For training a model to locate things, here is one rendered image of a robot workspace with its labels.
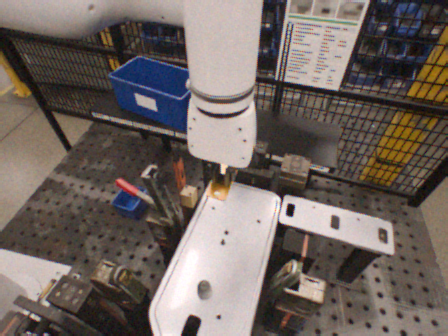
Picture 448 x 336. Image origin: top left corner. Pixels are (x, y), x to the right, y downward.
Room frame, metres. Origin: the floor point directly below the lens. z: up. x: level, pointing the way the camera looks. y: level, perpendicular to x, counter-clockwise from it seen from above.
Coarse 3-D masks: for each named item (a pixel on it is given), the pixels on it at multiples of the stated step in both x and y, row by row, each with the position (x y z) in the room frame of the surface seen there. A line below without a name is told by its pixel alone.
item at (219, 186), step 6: (222, 168) 0.35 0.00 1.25; (222, 174) 0.33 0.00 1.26; (222, 180) 0.31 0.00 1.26; (210, 186) 0.31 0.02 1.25; (216, 186) 0.31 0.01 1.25; (222, 186) 0.31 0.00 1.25; (228, 186) 0.31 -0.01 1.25; (210, 192) 0.29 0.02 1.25; (222, 192) 0.29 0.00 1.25; (228, 192) 0.29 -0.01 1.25; (216, 198) 0.28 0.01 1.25; (222, 198) 0.28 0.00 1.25
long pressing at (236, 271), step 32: (256, 192) 0.48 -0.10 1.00; (192, 224) 0.37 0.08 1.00; (224, 224) 0.37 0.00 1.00; (256, 224) 0.37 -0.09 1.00; (192, 256) 0.28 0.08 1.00; (224, 256) 0.28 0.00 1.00; (256, 256) 0.28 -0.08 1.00; (160, 288) 0.21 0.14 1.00; (192, 288) 0.21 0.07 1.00; (224, 288) 0.21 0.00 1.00; (256, 288) 0.21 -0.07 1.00; (160, 320) 0.14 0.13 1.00; (224, 320) 0.14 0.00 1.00
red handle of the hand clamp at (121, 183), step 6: (120, 180) 0.40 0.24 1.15; (120, 186) 0.39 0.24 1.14; (126, 186) 0.39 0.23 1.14; (132, 186) 0.40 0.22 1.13; (132, 192) 0.39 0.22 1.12; (138, 192) 0.39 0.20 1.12; (138, 198) 0.38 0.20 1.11; (144, 198) 0.38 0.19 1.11; (150, 198) 0.39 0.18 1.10; (150, 204) 0.37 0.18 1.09; (168, 210) 0.37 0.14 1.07
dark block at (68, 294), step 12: (60, 288) 0.17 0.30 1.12; (72, 288) 0.17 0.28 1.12; (84, 288) 0.17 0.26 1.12; (48, 300) 0.15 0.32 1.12; (60, 300) 0.15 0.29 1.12; (72, 300) 0.15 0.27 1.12; (84, 300) 0.15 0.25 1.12; (96, 300) 0.16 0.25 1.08; (72, 312) 0.13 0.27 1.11; (84, 312) 0.14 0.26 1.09; (96, 312) 0.15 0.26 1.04; (108, 312) 0.16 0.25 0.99; (96, 324) 0.13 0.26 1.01; (108, 324) 0.15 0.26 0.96; (120, 324) 0.16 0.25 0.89
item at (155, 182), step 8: (152, 168) 0.38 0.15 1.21; (144, 176) 0.36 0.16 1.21; (152, 176) 0.37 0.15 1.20; (160, 176) 0.36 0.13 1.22; (168, 176) 0.37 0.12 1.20; (144, 184) 0.36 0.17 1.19; (152, 184) 0.35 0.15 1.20; (160, 184) 0.38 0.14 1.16; (152, 192) 0.36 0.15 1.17; (160, 192) 0.37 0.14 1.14; (168, 192) 0.38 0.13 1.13; (160, 200) 0.35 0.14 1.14; (168, 200) 0.38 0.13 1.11; (160, 208) 0.35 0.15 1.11; (168, 208) 0.38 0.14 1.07; (168, 216) 0.35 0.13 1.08
